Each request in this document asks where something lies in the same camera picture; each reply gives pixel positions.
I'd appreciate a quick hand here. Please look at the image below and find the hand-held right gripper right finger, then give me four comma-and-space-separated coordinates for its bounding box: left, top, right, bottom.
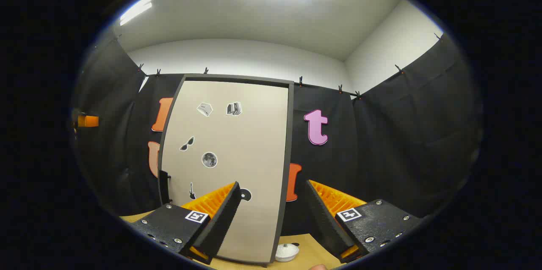
305, 179, 424, 264

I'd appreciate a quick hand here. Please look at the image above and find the white round coaster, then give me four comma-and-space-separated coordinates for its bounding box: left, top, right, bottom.
275, 243, 300, 262

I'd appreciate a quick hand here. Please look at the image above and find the beige cabinet door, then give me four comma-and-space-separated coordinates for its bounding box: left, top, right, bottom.
159, 80, 290, 264

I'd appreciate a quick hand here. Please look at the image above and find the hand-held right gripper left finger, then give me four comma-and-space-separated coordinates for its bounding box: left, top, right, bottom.
129, 181, 242, 265

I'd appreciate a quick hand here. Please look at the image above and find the black door handle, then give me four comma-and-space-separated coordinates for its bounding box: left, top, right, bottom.
159, 170, 172, 204

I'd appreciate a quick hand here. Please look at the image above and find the black backdrop cloth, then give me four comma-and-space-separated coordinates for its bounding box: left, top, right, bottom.
74, 35, 483, 237

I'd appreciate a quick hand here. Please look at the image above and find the small ceiling light panel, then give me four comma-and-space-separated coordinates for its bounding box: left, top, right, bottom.
120, 0, 154, 26

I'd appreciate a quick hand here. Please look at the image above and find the dark grey cabinet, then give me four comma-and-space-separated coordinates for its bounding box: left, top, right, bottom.
158, 73, 295, 267

